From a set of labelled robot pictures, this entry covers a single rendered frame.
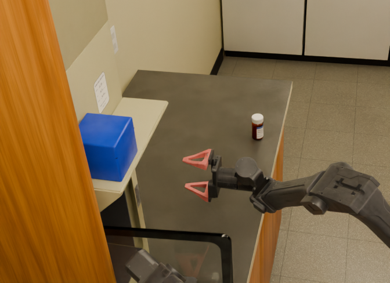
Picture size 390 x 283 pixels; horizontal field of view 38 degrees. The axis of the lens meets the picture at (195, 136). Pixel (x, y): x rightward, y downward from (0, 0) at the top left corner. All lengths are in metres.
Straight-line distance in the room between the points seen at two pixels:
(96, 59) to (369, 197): 0.61
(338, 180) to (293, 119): 2.72
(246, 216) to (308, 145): 1.84
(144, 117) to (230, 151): 0.83
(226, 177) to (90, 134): 0.53
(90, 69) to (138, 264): 0.41
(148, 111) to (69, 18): 0.32
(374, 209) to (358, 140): 2.61
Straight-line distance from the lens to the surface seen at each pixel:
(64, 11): 1.10
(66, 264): 1.20
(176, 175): 1.99
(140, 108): 1.32
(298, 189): 1.25
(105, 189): 1.12
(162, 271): 1.03
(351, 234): 3.10
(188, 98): 2.38
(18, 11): 0.85
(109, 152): 1.08
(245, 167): 1.46
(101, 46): 1.25
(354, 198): 1.09
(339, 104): 4.02
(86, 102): 1.20
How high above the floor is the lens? 2.24
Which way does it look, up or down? 37 degrees down
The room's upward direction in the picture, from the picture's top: 5 degrees counter-clockwise
